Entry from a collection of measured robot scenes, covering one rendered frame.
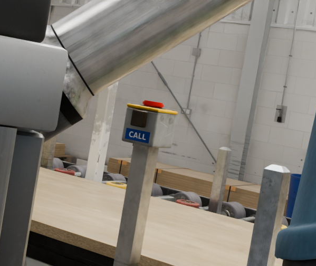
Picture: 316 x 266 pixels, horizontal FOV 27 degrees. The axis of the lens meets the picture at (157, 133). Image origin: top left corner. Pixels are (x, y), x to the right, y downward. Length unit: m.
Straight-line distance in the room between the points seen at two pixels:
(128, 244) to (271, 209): 0.29
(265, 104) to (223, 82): 0.68
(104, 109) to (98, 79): 1.79
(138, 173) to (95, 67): 0.57
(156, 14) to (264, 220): 0.53
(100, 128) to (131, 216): 1.26
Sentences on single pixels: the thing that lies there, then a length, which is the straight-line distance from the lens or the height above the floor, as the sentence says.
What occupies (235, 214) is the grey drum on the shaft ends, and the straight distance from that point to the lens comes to 2.79.
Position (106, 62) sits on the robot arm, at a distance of 0.66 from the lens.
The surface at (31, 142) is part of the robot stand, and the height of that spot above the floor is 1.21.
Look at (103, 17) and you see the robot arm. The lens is 0.67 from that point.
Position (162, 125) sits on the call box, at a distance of 1.19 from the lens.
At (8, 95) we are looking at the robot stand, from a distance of 0.25.
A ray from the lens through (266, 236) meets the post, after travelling 1.10.
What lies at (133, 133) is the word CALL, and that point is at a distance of 1.20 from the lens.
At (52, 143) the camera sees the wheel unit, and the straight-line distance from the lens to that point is 2.79.
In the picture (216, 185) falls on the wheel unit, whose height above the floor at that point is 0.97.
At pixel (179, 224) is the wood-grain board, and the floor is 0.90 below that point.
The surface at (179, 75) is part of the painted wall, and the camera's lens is 9.33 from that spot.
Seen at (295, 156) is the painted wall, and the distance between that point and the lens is 8.59.
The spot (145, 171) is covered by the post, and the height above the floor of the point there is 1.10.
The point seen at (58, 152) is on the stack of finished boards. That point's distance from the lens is 10.01.
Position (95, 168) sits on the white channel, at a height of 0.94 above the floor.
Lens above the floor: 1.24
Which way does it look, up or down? 3 degrees down
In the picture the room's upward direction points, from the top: 10 degrees clockwise
